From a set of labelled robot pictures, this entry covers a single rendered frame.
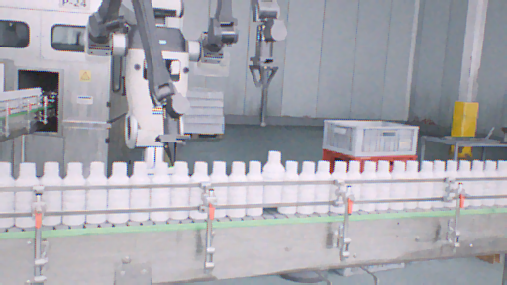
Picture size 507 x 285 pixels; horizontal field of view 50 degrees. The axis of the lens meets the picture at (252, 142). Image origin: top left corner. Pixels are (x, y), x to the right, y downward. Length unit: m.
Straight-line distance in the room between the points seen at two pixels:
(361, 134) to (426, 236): 1.99
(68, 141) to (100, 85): 0.59
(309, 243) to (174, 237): 0.44
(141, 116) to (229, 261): 0.74
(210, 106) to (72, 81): 6.27
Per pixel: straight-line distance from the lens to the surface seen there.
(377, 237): 1.91
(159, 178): 1.58
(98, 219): 1.57
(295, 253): 1.77
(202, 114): 11.19
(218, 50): 2.25
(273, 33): 1.74
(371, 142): 4.03
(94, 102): 5.21
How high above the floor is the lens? 1.45
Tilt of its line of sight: 7 degrees down
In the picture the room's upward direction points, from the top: 4 degrees clockwise
